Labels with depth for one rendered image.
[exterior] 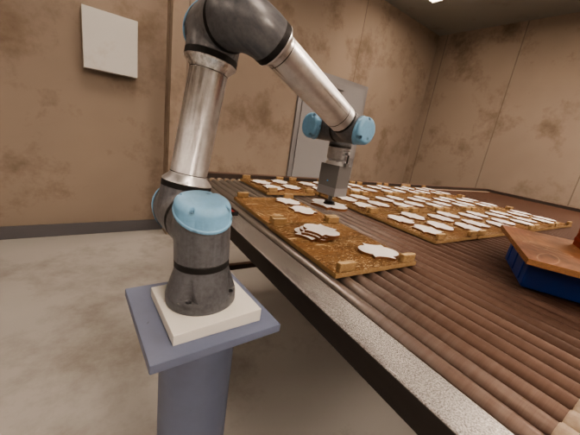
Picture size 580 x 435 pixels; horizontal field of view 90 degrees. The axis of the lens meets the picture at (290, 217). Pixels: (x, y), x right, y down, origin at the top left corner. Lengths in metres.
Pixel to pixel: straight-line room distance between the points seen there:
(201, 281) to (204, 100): 0.39
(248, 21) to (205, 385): 0.74
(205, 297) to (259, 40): 0.51
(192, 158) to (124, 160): 2.80
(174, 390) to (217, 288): 0.25
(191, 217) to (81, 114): 2.90
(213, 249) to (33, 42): 3.02
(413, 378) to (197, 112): 0.66
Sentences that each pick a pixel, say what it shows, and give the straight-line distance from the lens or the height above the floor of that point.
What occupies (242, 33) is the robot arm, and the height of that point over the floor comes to 1.44.
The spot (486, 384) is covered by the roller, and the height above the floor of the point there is 0.91.
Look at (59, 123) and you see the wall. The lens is 3.43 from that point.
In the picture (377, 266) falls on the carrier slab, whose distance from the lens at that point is 0.93.
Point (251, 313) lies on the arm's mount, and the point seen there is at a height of 0.89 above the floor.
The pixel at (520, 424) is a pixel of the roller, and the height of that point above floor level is 0.92.
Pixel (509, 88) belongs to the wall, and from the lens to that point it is 5.97.
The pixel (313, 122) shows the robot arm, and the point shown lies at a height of 1.32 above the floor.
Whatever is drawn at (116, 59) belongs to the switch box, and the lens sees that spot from 3.35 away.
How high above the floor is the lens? 1.28
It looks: 16 degrees down
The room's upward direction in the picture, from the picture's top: 9 degrees clockwise
